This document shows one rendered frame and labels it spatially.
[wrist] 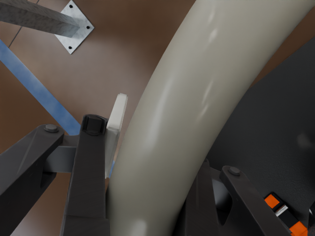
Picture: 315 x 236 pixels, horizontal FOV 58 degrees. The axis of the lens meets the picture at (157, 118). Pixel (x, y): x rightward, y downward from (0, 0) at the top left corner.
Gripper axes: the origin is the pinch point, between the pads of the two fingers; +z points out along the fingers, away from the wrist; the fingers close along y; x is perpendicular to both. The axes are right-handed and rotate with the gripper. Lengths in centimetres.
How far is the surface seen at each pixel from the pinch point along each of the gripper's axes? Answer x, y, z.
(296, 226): -58, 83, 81
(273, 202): -54, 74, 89
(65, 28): -9, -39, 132
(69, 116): -56, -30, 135
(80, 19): -3, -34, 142
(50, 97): -49, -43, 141
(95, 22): -3, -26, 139
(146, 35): -1, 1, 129
